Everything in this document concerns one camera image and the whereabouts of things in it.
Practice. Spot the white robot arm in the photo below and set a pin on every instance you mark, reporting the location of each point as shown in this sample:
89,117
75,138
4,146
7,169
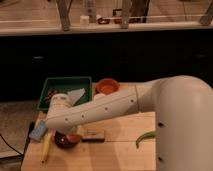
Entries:
183,107

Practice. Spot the yellow banana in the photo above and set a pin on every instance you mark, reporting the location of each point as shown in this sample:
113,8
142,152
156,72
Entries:
46,146

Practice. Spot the brown pine cone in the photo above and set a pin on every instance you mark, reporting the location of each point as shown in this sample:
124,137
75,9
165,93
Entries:
49,95

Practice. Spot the green cucumber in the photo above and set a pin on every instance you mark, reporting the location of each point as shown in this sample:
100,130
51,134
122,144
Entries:
148,135

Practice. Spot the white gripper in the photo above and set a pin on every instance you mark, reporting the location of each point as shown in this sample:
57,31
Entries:
72,130

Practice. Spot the orange bowl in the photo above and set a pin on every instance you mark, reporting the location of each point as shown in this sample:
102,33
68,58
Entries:
107,86

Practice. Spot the white jar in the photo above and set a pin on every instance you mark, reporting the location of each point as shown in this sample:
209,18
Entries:
98,96

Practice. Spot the green tray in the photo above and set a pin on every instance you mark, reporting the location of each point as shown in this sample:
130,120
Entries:
64,85

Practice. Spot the dark purple bowl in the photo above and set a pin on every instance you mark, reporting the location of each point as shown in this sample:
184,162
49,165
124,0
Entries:
62,141

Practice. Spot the blue sponge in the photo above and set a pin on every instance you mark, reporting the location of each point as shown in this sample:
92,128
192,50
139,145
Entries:
39,131

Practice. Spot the white cloth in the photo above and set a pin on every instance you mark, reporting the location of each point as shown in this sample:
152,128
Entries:
75,95

